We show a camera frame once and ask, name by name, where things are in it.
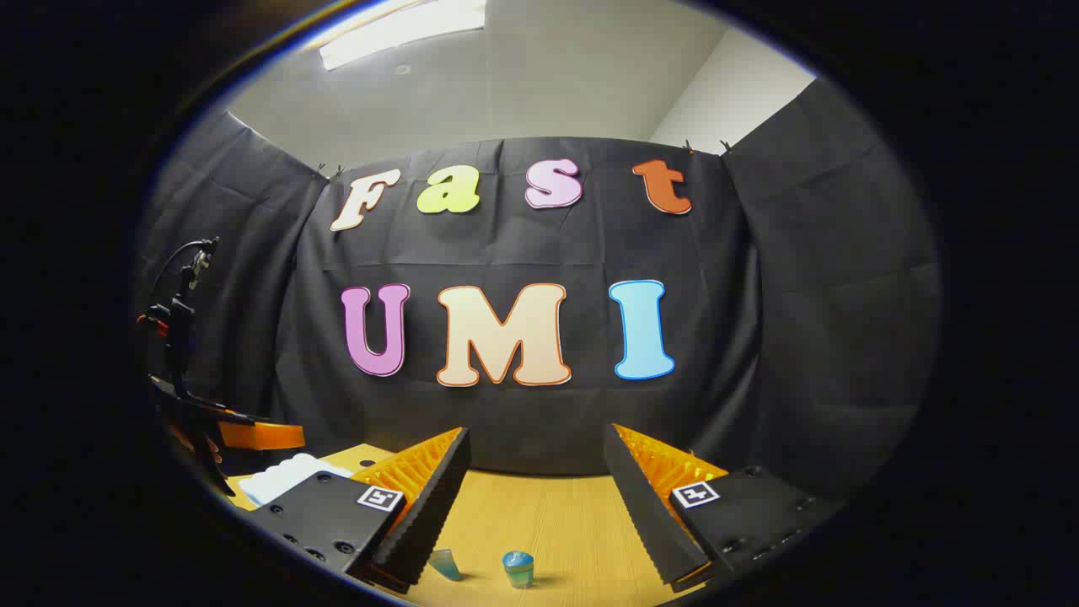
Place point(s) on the black backdrop cloth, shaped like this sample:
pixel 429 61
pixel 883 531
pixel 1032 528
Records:
pixel 590 405

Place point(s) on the small green blue-capped bottle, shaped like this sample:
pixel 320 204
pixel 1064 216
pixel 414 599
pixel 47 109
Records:
pixel 518 569

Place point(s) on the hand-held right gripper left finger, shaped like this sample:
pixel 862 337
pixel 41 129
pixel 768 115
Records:
pixel 434 506

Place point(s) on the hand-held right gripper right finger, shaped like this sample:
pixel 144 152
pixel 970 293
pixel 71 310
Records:
pixel 645 506

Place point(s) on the small light blue suitcase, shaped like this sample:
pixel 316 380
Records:
pixel 282 476

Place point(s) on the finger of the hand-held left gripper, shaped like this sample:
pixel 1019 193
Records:
pixel 261 436
pixel 201 451

